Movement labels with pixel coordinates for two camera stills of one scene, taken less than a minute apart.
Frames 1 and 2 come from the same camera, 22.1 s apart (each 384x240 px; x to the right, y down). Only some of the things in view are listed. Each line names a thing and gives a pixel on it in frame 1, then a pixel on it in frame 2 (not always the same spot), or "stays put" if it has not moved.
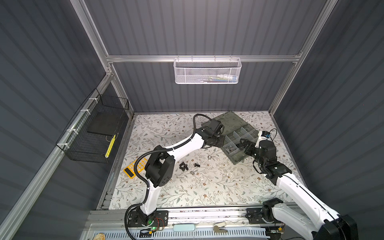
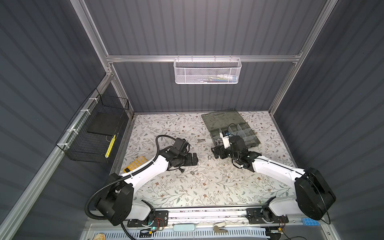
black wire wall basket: [91, 135] stays put
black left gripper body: [218, 141] to [185, 160]
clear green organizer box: [234, 129] stays put
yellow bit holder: [130, 170] stays put
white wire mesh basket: [207, 70] stays put
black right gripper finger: [242, 144] to [220, 151]
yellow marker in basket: [110, 147] stays put
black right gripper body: [252, 151] to [235, 156]
